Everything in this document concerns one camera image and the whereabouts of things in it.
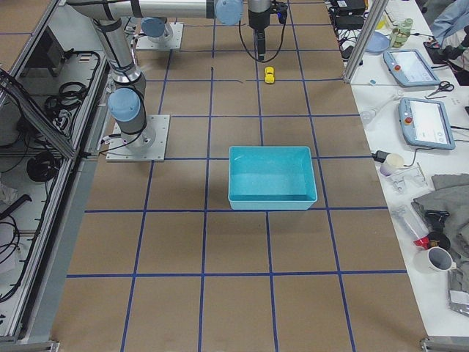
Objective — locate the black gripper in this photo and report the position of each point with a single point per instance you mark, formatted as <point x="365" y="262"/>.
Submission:
<point x="258" y="16"/>

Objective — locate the yellow toy beetle car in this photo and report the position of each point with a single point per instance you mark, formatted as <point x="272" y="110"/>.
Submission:
<point x="269" y="75"/>

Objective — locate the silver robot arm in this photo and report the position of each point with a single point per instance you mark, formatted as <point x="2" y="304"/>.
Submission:
<point x="127" y="103"/>
<point x="157" y="29"/>

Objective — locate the black power adapter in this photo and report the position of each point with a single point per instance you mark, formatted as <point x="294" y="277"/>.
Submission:
<point x="352" y="22"/>

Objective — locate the blue plastic plate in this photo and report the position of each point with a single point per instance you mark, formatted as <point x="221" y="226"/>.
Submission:
<point x="377" y="44"/>

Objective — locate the teal plastic bin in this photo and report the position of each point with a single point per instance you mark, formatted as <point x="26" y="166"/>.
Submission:
<point x="271" y="178"/>

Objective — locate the far blue teach pendant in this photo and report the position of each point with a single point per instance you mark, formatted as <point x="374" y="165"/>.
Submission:
<point x="410" y="69"/>

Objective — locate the blue teach pendant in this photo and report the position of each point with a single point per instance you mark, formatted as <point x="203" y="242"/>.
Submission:
<point x="424" y="123"/>
<point x="410" y="69"/>

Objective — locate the white paper cup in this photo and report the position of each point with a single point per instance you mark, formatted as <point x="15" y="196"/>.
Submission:
<point x="391" y="164"/>

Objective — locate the near blue teach pendant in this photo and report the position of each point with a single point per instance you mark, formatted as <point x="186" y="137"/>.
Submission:
<point x="424" y="123"/>

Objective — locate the black scissors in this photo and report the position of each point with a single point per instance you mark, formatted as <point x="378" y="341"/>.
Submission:
<point x="444" y="86"/>

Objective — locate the grey cloth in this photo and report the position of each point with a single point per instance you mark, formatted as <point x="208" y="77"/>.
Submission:
<point x="450" y="195"/>

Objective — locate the white mug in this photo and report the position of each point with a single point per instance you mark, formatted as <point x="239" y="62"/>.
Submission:
<point x="434" y="260"/>

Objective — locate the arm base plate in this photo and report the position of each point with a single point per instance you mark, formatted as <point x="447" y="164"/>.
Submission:
<point x="149" y="146"/>
<point x="144" y="44"/>

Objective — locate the aluminium frame post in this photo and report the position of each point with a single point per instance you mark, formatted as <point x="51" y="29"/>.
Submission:
<point x="376" y="11"/>

